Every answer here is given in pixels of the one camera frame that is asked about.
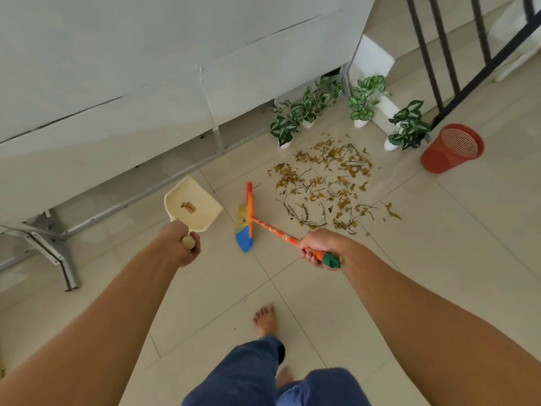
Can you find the blue trousers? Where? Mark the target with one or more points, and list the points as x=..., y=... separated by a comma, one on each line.
x=241, y=376

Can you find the person's left fingers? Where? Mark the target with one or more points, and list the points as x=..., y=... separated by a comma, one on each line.
x=193, y=255

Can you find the white table top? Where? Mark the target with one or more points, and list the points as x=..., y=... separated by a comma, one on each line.
x=126, y=59

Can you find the person's right foot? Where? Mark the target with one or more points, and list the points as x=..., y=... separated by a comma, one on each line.
x=283, y=377

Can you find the grey metal table frame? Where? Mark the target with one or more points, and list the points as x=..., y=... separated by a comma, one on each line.
x=55, y=249

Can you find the person's right hand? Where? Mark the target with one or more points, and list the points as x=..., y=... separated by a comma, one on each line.
x=327, y=243

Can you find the black metal railing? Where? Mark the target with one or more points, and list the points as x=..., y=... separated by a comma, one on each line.
x=486, y=65

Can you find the cream plastic dustpan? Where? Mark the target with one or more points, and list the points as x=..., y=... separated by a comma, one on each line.
x=192, y=198

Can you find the red mesh waste basket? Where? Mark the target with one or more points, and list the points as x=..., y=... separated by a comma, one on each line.
x=443, y=156

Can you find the person's left foot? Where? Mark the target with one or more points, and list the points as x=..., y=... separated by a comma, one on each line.
x=265, y=320

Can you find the person's left forearm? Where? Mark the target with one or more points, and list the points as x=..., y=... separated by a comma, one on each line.
x=97, y=334

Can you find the person's left hand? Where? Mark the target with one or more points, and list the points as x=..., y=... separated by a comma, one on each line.
x=173, y=243

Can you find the pile of dry leaves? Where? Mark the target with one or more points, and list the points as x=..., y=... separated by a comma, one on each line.
x=334, y=181

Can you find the orange hand broom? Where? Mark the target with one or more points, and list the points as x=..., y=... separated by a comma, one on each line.
x=274, y=230

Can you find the potted plant white pot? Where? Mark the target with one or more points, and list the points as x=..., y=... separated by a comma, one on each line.
x=409, y=126
x=364, y=101
x=310, y=109
x=332, y=89
x=284, y=127

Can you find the person's right forearm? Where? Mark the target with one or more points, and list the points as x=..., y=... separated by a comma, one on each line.
x=427, y=329

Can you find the person's right fingers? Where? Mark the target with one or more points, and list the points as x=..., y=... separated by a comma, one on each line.
x=310, y=258

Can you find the person's foot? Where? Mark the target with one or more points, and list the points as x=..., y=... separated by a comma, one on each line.
x=265, y=320
x=283, y=377

